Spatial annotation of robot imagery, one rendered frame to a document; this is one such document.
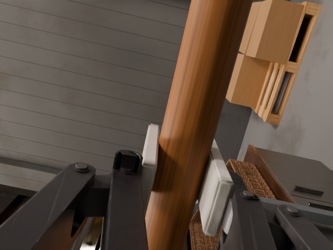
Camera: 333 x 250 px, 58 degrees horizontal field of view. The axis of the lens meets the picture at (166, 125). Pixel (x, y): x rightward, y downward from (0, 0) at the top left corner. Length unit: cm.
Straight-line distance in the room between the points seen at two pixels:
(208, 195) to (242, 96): 316
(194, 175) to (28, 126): 410
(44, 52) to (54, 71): 24
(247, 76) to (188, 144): 314
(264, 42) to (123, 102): 185
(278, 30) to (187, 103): 278
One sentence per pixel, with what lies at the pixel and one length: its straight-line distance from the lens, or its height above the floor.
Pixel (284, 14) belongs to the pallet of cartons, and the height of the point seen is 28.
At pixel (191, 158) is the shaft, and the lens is 16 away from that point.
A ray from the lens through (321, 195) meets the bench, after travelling 161.
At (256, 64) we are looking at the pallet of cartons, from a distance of 330.
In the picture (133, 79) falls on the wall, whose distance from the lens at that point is 375.
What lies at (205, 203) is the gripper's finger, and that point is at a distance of 16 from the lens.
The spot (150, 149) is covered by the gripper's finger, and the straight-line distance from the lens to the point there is 15.
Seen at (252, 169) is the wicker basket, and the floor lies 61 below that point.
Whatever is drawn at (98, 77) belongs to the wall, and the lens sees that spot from 382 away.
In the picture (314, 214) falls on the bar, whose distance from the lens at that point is 125.
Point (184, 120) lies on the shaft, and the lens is 15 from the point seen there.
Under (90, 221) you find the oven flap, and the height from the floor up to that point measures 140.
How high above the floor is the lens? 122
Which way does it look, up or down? 3 degrees down
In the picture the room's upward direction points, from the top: 78 degrees counter-clockwise
